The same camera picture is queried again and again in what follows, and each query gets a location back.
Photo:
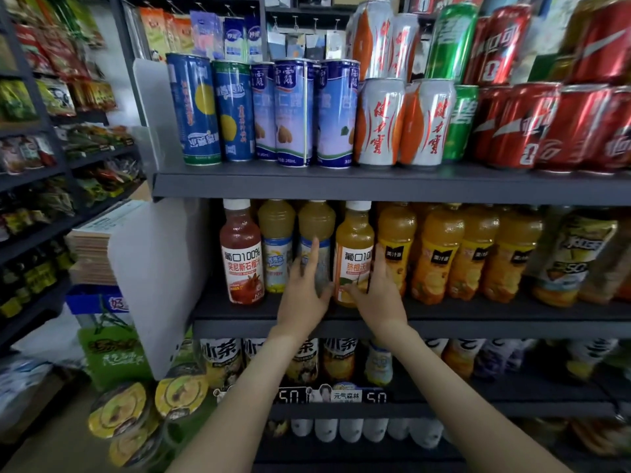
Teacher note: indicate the person's right hand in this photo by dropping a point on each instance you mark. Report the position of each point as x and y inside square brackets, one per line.
[383, 305]

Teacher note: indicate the person's left hand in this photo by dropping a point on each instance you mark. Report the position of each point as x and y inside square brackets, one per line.
[301, 305]

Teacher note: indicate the white label tea bottle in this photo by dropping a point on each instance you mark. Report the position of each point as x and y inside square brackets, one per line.
[222, 361]
[302, 361]
[254, 349]
[339, 357]

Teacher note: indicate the orange juice bottle white cap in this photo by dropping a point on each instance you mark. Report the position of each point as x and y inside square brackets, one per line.
[353, 251]

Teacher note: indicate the yellow juice bottle blue label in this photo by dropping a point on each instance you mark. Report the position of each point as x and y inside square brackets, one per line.
[276, 246]
[315, 223]

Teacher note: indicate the red fruit juice bottle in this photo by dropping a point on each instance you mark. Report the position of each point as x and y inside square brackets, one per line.
[242, 261]

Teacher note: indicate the brushstroke bottle orange fruit print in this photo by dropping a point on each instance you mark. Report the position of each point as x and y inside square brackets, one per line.
[463, 356]

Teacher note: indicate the dark grey metal shelf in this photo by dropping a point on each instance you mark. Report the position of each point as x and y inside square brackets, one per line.
[394, 184]

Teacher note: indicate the brushstroke bottle purple fruit print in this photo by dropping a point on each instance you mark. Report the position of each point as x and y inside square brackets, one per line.
[498, 357]

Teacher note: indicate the row of small white bottles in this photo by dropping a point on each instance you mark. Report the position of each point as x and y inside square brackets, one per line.
[345, 430]

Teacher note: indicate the amber tea bottle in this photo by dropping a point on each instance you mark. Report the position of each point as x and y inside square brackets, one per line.
[616, 276]

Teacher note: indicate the group of red soda cans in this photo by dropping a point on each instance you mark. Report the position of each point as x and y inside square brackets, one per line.
[552, 123]

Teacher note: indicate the person's right forearm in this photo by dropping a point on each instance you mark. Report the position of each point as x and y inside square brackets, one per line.
[473, 409]

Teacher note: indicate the person's left forearm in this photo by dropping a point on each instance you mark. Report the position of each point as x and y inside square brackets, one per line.
[237, 418]

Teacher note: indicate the row of shelf price tags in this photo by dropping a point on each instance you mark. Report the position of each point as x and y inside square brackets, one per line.
[330, 395]

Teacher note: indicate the white shelf end panel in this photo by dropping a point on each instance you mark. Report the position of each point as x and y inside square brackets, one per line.
[163, 280]

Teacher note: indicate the yellow lid food tin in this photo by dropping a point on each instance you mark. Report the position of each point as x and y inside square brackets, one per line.
[118, 409]
[133, 446]
[180, 397]

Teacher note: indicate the stack of flat cartons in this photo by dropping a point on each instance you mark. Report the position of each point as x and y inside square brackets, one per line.
[99, 246]

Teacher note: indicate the white plastic bag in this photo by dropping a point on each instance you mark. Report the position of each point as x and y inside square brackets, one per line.
[44, 340]

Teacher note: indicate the black condiment rack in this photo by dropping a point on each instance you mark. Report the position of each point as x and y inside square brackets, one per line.
[39, 231]

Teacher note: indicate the row of hanging snack packets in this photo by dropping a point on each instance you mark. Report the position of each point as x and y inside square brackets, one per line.
[197, 34]

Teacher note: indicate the group of colourful snack bags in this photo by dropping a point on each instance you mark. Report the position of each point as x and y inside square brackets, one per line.
[59, 93]

